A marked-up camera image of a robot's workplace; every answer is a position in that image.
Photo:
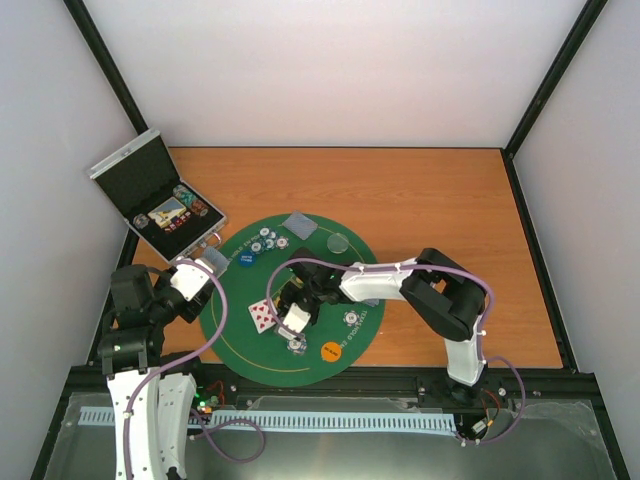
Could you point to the light blue slotted cable duct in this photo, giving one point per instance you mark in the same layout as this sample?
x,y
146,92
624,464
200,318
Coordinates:
x,y
336,422

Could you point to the poker chips in case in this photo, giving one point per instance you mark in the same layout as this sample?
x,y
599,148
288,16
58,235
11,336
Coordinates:
x,y
190,200

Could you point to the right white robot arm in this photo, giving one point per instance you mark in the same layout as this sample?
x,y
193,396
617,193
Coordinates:
x,y
453,302

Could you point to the clear round dealer button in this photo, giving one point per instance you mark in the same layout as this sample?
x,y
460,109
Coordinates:
x,y
337,243

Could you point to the aluminium poker case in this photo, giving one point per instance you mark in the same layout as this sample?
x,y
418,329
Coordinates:
x,y
140,176

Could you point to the blue small blind button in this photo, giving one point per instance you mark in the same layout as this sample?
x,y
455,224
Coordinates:
x,y
246,258

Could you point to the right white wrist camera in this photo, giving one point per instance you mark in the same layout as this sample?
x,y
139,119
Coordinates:
x,y
294,323

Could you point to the deck of playing cards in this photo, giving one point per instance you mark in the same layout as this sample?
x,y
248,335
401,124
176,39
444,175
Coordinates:
x,y
215,259

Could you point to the round green poker mat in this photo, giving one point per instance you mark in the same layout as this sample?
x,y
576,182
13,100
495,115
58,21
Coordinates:
x,y
341,334

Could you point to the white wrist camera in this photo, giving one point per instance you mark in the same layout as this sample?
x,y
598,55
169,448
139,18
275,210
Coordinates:
x,y
294,323
190,277

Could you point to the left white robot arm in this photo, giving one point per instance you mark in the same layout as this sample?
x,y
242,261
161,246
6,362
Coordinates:
x,y
151,394

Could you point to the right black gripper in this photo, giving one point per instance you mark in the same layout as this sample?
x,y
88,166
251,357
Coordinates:
x,y
289,289

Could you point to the boxed card deck in case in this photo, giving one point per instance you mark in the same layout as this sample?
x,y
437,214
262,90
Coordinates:
x,y
163,214

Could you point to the red dice row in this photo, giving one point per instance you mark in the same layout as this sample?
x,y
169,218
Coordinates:
x,y
177,222

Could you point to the orange big blind button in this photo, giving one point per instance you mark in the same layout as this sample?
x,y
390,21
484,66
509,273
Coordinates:
x,y
331,352

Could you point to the lone chip in case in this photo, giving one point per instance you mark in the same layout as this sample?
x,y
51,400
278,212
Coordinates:
x,y
141,221

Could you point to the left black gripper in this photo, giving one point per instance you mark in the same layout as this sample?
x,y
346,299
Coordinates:
x,y
191,313

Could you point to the eight of hearts card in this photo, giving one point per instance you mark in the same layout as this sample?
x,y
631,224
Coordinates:
x,y
261,316

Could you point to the white blue chip stack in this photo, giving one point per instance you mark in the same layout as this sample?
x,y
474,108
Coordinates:
x,y
297,346
351,318

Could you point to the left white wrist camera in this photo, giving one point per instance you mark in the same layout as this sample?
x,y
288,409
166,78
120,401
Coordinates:
x,y
190,277

